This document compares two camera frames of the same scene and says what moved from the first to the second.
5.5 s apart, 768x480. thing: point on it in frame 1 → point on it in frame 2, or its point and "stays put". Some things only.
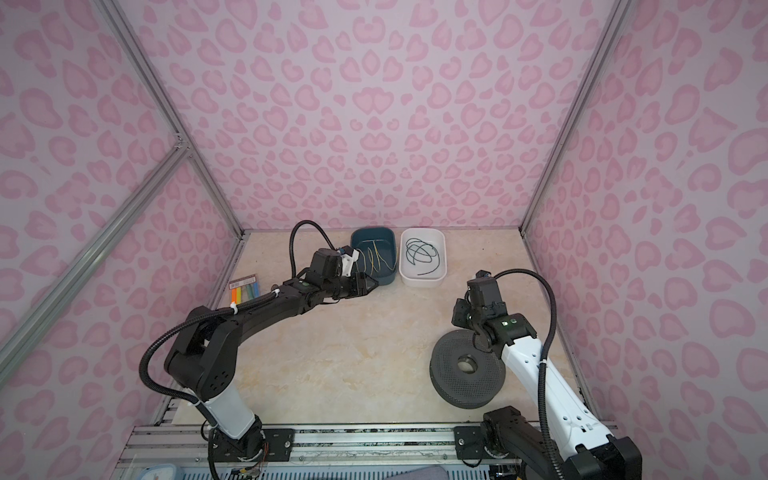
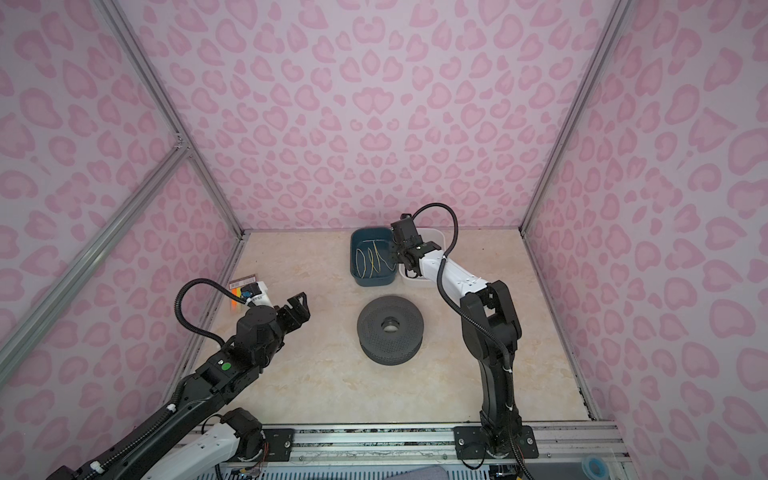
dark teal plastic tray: x=377 y=249 stays put
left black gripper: x=360 y=284 → x=302 y=311
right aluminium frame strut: x=615 y=19 stays put
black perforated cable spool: x=463 y=375 → x=390 y=348
